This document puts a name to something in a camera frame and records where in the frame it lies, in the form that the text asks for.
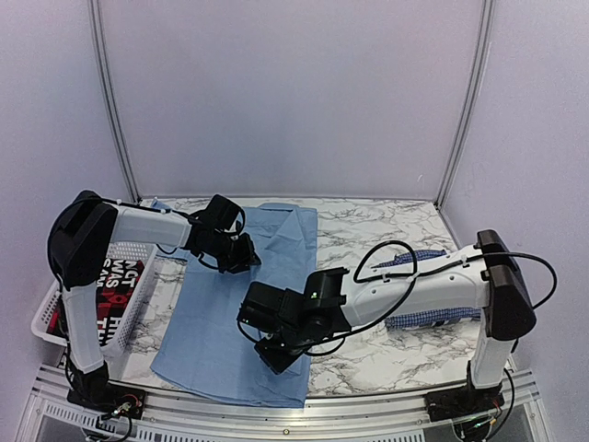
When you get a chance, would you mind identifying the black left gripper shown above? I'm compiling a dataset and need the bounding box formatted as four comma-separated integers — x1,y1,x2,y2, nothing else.
207,230,260,273

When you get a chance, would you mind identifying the light blue long sleeve shirt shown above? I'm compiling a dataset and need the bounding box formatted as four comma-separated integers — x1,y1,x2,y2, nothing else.
151,203,318,408

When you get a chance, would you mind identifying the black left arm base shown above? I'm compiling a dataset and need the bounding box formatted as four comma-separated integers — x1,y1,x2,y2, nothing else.
64,361,146,419

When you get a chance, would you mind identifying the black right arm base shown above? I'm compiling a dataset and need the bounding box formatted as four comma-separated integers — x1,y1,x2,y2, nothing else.
424,365,504,422

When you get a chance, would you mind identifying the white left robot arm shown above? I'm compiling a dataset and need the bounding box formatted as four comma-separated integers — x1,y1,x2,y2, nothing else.
47,191,260,374

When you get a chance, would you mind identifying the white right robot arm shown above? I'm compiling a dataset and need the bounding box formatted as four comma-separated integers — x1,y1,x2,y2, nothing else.
237,230,537,413

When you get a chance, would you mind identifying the red black plaid shirt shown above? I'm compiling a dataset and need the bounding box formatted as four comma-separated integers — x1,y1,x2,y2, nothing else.
48,258,148,349

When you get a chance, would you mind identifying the blue checked folded shirt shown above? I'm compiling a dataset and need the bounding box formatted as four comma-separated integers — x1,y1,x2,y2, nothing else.
373,250,481,330

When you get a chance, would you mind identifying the white plastic laundry basket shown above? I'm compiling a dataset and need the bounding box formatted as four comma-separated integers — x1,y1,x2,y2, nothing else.
31,242,156,359

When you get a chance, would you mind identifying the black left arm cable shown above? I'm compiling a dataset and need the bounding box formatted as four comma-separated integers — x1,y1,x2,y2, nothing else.
100,197,203,227

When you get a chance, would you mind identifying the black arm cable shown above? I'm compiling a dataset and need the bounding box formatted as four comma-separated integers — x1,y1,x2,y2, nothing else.
307,239,558,358
100,197,203,227

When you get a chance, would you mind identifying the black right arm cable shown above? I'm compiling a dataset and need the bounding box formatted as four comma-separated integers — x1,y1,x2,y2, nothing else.
307,239,558,358

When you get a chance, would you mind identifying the aluminium front frame rail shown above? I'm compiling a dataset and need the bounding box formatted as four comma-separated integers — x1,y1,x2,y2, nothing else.
16,365,557,441

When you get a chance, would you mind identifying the left aluminium corner post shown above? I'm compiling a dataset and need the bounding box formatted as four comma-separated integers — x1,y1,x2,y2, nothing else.
87,0,142,203

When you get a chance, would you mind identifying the aluminium corner post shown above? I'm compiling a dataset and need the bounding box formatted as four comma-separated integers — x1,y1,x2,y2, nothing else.
434,0,496,211
87,0,142,203

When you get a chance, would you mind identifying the right aluminium corner post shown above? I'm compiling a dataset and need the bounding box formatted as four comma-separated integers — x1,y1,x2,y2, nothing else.
434,0,496,211

